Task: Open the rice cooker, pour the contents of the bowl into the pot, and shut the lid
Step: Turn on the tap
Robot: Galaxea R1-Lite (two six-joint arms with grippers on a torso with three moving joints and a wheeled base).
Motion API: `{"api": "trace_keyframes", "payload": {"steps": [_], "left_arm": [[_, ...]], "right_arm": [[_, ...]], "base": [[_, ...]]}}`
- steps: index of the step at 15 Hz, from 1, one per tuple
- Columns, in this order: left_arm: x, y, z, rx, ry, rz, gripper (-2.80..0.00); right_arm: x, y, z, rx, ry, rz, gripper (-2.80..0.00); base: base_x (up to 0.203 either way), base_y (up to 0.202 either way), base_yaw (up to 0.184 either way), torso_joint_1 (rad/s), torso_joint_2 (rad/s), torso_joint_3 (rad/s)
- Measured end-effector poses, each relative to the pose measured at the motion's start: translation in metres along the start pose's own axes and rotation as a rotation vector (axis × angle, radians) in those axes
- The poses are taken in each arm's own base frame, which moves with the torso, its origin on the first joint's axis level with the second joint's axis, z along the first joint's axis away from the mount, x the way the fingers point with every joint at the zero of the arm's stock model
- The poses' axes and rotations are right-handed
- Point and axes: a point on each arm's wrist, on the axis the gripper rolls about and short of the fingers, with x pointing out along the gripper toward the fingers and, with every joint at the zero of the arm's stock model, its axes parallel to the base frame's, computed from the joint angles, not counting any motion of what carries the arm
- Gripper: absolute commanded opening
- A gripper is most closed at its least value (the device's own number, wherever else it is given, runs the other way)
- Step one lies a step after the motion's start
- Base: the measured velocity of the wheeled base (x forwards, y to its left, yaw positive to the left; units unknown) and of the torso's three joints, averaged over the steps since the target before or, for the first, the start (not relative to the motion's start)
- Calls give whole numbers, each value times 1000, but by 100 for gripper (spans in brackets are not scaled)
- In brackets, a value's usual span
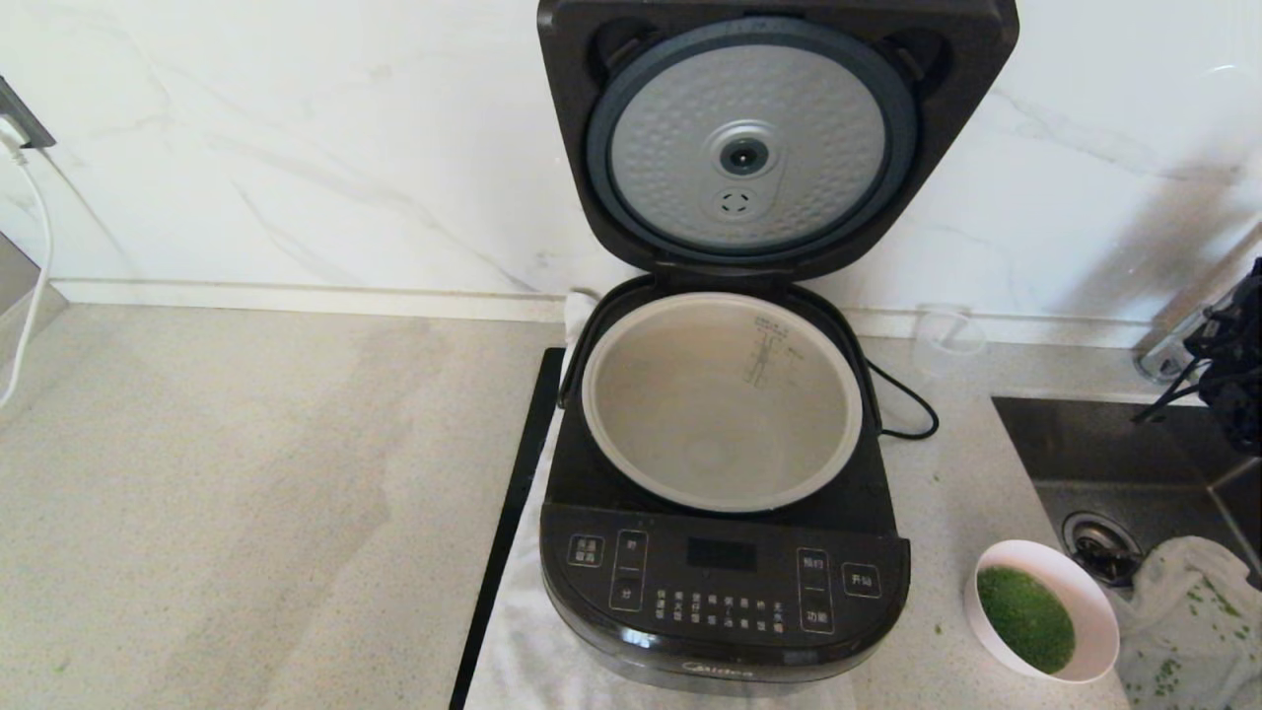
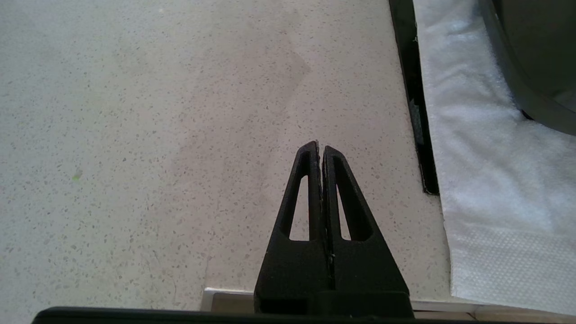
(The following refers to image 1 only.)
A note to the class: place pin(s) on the black rice cooker lid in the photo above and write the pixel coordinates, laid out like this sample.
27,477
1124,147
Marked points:
680,148

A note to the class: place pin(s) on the chopped green food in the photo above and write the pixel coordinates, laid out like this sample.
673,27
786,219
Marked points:
1025,619

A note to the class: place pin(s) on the pink bowl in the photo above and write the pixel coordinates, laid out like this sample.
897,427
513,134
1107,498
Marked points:
1098,613

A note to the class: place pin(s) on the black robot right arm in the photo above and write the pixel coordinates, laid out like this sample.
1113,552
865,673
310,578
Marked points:
1240,375

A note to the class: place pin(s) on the grey inner pot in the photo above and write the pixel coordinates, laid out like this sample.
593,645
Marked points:
710,424

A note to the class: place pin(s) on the black rice cooker body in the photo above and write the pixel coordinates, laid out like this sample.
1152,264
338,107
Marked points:
720,592

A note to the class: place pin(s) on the black flat strip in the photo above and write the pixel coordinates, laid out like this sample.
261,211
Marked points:
513,493

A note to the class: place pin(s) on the white towel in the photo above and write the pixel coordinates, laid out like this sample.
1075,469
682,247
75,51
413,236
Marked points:
518,651

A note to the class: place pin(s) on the clear measuring cup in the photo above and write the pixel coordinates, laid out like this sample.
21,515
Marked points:
948,340

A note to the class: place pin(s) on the steel sink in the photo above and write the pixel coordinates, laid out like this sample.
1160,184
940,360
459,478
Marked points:
1114,454

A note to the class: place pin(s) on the sink drain strainer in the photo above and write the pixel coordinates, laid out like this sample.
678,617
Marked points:
1098,547

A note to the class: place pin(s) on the chrome faucet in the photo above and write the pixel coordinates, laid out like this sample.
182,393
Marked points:
1163,355

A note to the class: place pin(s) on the white cloth with green bits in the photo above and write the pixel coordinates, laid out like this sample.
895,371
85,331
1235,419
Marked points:
1183,621

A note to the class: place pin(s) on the wall socket with plug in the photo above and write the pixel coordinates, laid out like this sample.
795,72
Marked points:
22,123

